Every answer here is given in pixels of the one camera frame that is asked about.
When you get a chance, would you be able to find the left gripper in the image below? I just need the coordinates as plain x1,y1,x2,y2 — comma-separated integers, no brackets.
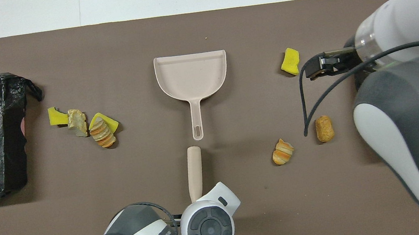
201,179,243,219

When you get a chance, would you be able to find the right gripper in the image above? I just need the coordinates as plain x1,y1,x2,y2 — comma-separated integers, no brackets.
302,46,363,81

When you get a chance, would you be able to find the yellow sponge block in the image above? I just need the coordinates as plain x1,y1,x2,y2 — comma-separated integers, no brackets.
278,47,303,78

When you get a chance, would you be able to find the beige hand brush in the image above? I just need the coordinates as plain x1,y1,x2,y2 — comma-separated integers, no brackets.
183,145,208,203

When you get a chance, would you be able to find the brown bread roll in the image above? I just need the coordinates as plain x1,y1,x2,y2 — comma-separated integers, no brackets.
313,114,336,144

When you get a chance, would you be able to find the small striped croissant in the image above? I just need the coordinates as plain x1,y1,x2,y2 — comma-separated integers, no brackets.
270,137,296,166

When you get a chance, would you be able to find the beige plastic dustpan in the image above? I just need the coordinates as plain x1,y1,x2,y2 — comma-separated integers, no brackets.
153,48,237,146

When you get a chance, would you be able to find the large yellow sponge piece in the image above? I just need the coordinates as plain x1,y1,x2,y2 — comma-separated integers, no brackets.
87,110,120,137

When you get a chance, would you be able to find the orange striped croissant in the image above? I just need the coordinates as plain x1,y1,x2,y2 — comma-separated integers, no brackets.
87,116,118,150

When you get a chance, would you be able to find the pale striped bread piece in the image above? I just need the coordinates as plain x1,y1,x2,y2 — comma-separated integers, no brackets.
66,107,89,140

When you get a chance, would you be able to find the small yellow sponge piece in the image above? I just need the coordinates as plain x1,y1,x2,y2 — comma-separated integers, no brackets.
47,105,70,128

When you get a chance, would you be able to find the brown table mat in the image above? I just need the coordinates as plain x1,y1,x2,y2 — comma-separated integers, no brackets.
0,0,419,235

